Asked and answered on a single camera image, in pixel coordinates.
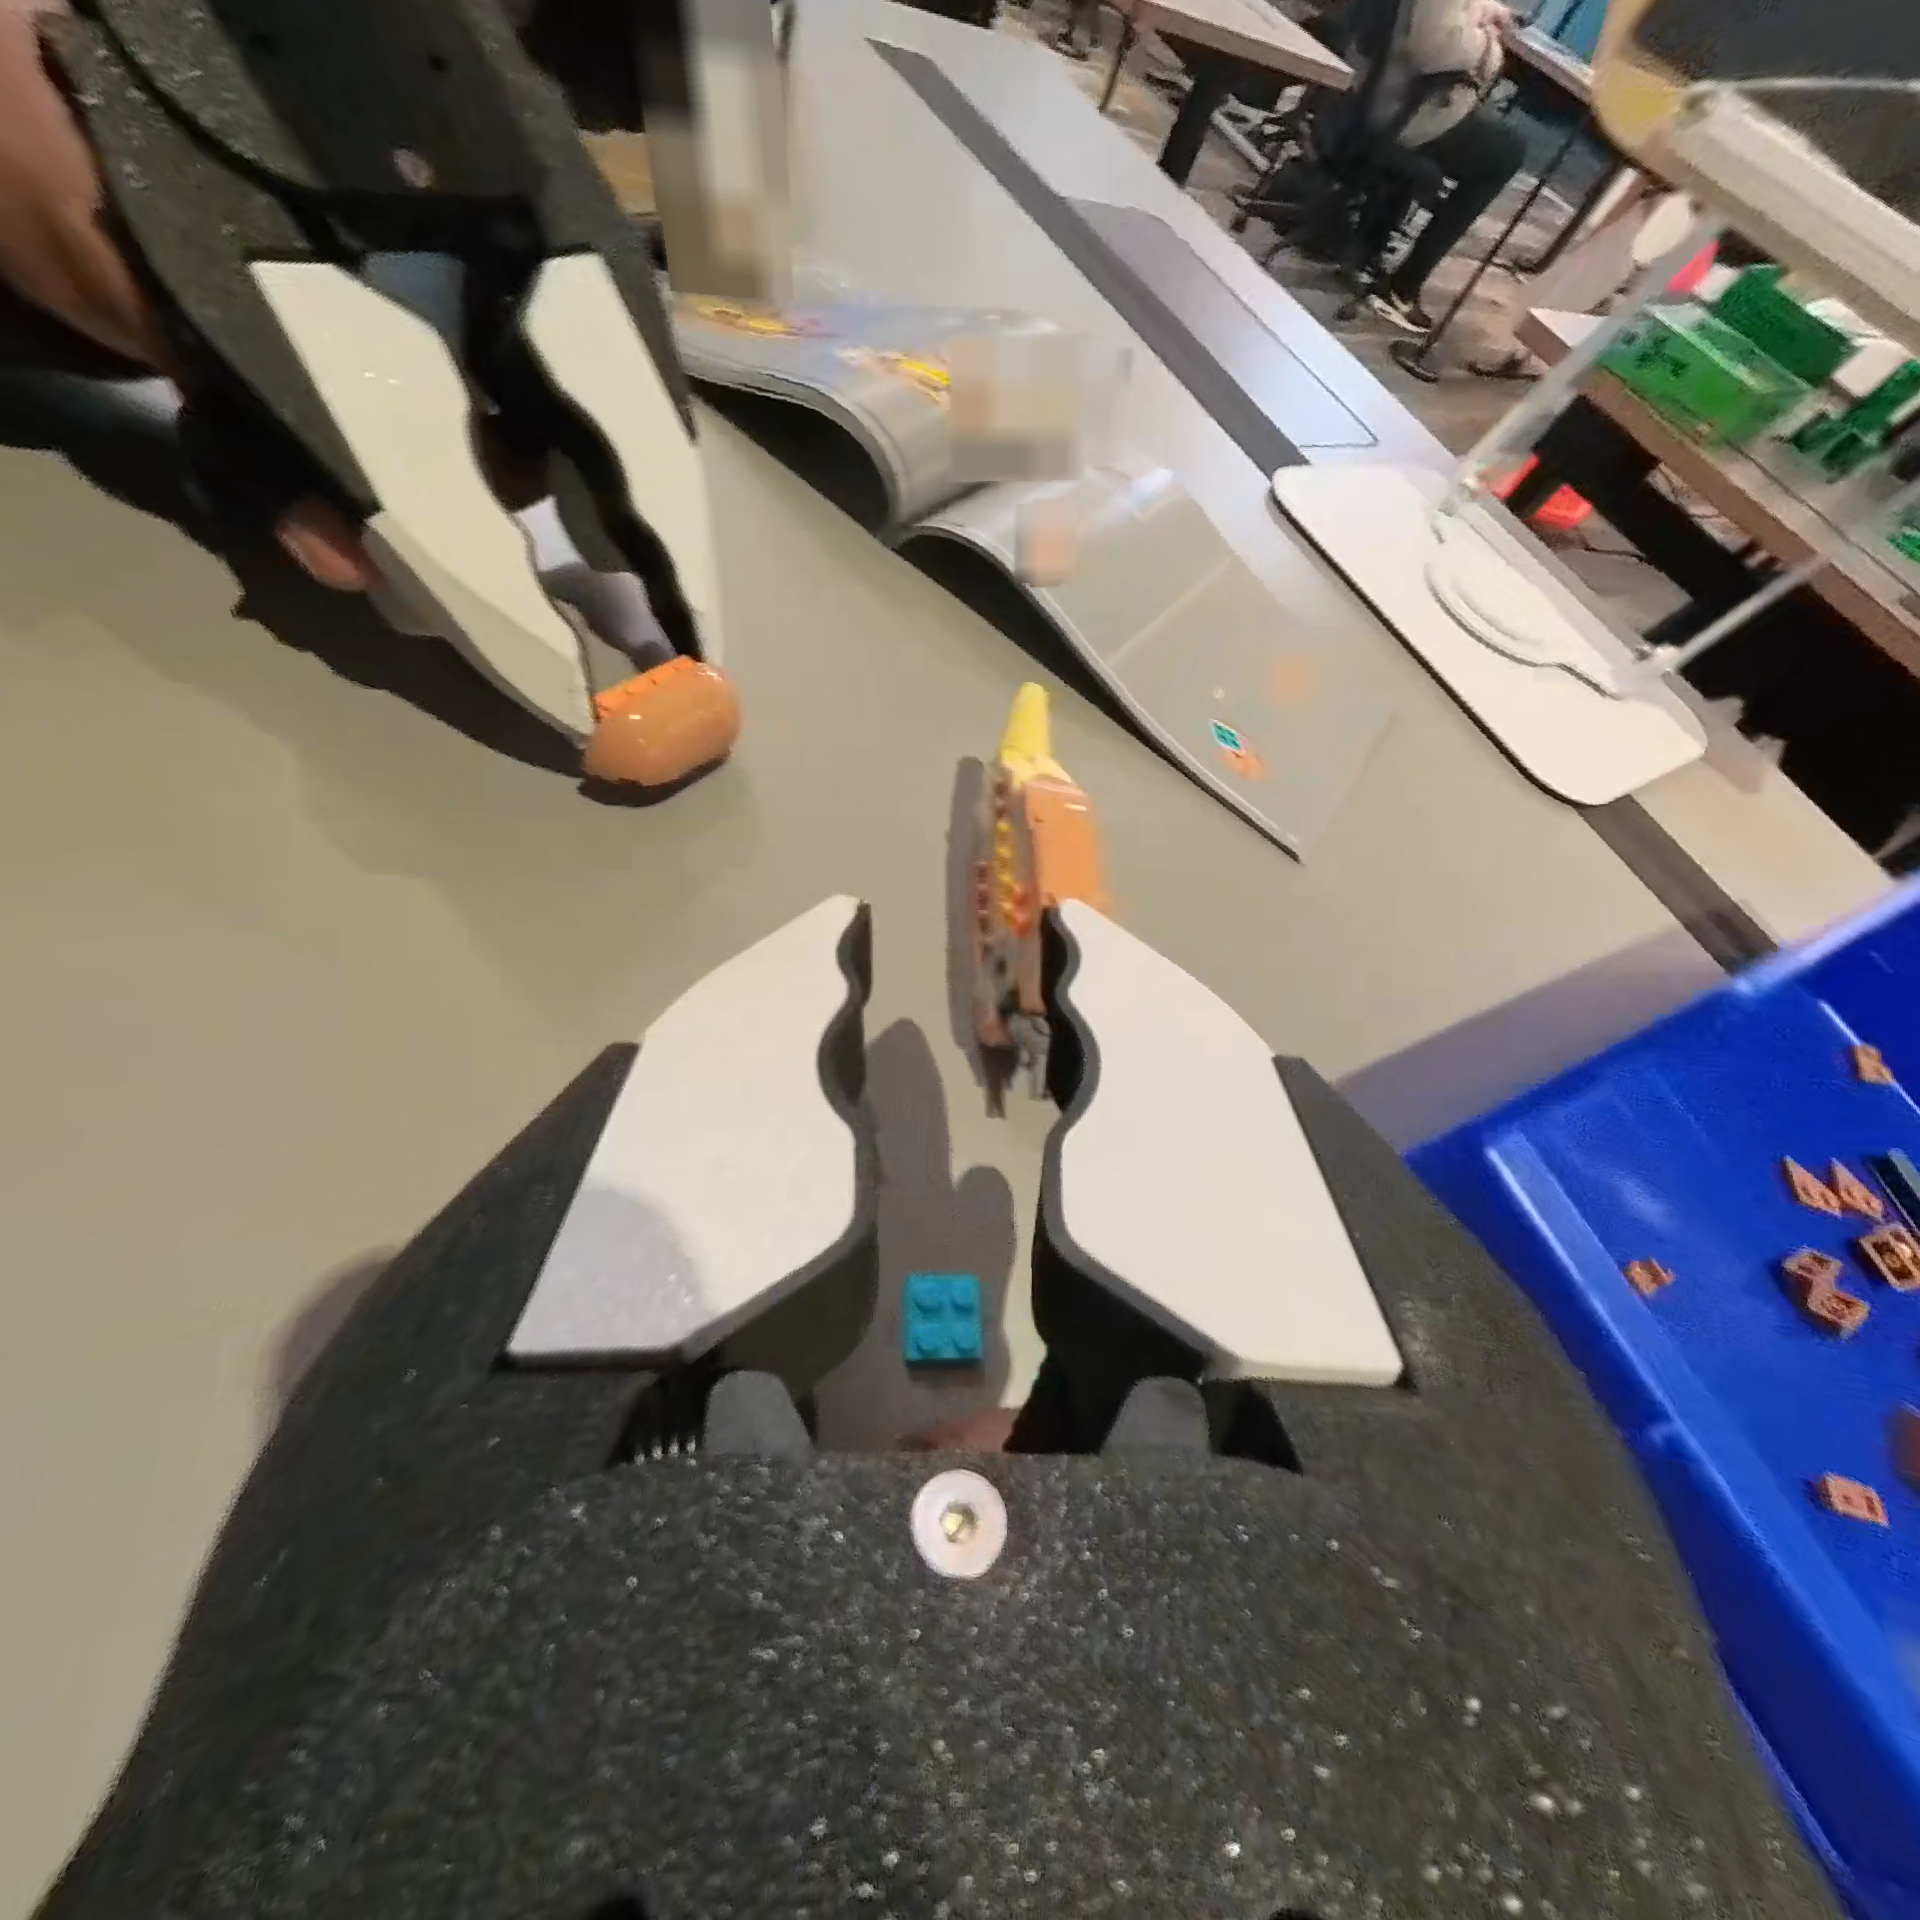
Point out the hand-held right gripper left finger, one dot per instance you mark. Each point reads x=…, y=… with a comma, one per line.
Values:
x=706, y=1185

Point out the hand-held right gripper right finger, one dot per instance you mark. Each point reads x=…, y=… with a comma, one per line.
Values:
x=1200, y=1201

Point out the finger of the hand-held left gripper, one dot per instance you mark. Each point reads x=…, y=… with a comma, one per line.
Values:
x=646, y=435
x=421, y=481

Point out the orange brick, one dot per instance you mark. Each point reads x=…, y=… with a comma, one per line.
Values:
x=646, y=693

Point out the turquoise square plate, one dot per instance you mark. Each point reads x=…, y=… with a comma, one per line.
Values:
x=942, y=1321

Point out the brown curved slope brick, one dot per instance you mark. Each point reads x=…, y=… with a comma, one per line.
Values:
x=668, y=743

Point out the brown tan brick-built model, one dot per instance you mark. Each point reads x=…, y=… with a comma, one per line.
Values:
x=1037, y=839

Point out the blue plastic bin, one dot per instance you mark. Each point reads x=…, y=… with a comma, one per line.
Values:
x=1652, y=1276

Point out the pile of brown bricks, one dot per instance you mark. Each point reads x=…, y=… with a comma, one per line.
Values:
x=1822, y=1291

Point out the grey desk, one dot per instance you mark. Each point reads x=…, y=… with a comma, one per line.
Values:
x=301, y=901

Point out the grey open instruction booklet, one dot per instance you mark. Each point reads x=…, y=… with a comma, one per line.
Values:
x=1171, y=630

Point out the white board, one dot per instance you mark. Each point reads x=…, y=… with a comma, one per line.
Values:
x=1381, y=557

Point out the grey top office table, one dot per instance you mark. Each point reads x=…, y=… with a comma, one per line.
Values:
x=1245, y=37

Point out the long wooden table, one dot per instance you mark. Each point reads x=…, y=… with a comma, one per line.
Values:
x=1770, y=495

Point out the green plastic crate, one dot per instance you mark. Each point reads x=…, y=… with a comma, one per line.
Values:
x=1695, y=370

